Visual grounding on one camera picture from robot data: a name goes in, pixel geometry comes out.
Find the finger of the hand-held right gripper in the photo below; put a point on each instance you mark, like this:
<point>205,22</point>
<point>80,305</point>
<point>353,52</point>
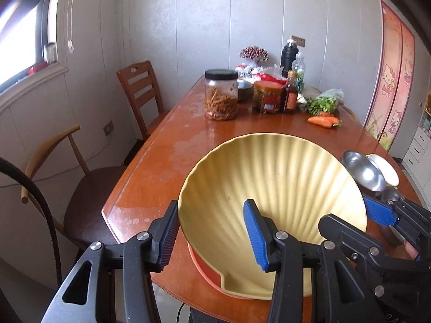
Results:
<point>378,212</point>
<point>340,230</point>

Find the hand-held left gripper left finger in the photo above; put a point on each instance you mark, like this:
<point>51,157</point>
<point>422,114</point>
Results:
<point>168,239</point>

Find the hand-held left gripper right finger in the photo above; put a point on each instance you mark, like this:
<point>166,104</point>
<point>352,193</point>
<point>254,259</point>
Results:
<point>257,239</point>

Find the orange plate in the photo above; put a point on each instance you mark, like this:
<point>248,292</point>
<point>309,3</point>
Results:
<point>202,265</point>

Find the yellow shell-shaped plate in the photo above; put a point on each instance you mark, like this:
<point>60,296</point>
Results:
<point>286,188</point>

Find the person's right hand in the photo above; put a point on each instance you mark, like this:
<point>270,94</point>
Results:
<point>412,250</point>

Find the white cabinet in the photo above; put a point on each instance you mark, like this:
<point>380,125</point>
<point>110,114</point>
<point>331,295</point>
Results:
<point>417,148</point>

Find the curved back wooden chair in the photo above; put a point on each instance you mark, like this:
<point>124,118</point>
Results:
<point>91,195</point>

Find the round back wooden chair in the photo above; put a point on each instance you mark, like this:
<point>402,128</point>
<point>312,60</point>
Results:
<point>352,114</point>

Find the green vegetables in plastic bag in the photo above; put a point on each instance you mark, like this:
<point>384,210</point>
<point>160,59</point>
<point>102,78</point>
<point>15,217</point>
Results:
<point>323,102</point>

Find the pink cartoon cat door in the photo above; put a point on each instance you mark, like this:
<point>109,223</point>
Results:
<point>394,74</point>

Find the red label jar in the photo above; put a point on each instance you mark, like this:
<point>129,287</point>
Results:
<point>267,98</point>

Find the dark soy sauce bottle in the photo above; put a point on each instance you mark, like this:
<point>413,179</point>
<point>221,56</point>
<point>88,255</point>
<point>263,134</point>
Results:
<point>290,96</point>

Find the clear jar with black lid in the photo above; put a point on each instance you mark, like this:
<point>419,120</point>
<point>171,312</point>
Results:
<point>220,97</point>

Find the small steel basin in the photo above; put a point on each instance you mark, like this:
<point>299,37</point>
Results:
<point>245,92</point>

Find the slatted wooden chair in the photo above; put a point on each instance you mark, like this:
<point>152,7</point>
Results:
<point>139,87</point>

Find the clear plastic bottle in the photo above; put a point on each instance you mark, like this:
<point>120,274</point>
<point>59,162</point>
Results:
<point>299,69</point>

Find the plastic snack bags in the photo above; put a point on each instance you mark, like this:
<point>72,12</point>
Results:
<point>266,72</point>

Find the black thermos flask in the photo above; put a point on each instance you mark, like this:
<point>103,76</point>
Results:
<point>288,57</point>

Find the red and white flower bouquet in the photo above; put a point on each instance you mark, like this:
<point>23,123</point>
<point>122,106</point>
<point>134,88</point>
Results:
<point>254,53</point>

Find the red object on windowsill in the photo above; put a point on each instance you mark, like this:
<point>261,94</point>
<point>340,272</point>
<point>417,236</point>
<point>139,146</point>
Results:
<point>35,69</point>

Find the window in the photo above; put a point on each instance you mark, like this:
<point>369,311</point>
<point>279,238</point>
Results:
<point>23,40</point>

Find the wall power outlet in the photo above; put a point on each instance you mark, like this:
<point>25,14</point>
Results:
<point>108,127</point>

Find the wall light switch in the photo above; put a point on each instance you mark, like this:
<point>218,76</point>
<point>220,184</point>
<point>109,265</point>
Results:
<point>298,41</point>

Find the white switch box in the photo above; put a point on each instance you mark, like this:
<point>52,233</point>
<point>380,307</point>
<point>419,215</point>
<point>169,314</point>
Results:
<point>50,53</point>

